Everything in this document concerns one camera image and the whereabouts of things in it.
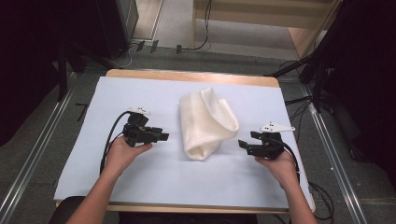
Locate light blue mat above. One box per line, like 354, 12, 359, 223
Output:
53, 76, 314, 210

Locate person's left hand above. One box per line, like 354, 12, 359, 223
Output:
104, 135, 154, 179

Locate person's right hand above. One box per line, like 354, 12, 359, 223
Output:
254, 150, 301, 189

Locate white mesh laundry bag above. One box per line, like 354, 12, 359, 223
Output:
178, 86, 241, 161

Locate dark cabinet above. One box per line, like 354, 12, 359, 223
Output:
94, 0, 140, 59

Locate thin black floor cables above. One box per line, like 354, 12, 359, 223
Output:
284, 60, 314, 144

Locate hanging black cable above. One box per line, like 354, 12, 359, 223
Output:
181, 0, 213, 52

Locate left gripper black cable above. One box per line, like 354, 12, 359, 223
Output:
99, 110, 132, 175

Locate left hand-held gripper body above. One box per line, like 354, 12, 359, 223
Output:
122, 106, 157, 147

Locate light wooden shelf unit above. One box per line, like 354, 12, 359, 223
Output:
191, 0, 344, 60

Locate wooden table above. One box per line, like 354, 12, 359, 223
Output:
55, 68, 317, 215

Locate white floor cable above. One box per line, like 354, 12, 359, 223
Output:
108, 43, 139, 69

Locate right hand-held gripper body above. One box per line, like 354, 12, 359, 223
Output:
250, 121, 296, 161

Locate black metal stand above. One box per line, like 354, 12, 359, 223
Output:
55, 41, 110, 103
264, 52, 331, 114

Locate coiled black floor cable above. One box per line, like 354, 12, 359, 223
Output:
307, 181, 335, 222

